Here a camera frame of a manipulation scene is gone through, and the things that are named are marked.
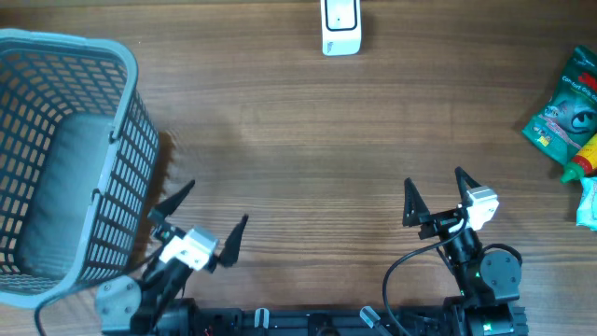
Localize white barcode scanner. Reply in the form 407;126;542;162
320;0;362;57

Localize black cable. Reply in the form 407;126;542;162
34;246;164;336
382;217;467;336

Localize white teal tissue packet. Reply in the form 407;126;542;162
576;176;597;231

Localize green 3M gloves packet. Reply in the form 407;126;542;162
522;46;596;165

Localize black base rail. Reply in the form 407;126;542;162
102;299;530;336

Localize sriracha chilli sauce bottle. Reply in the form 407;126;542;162
560;135;596;183

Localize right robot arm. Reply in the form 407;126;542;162
395;167;529;336

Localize grey plastic mesh basket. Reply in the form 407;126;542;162
1;29;160;309

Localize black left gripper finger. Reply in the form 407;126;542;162
218;215;249;268
147;180;195;224

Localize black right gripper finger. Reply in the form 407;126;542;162
402;178;430;227
454;166;480;203

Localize left black cable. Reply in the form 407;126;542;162
34;246;164;336

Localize right black cable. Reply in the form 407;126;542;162
382;217;467;336

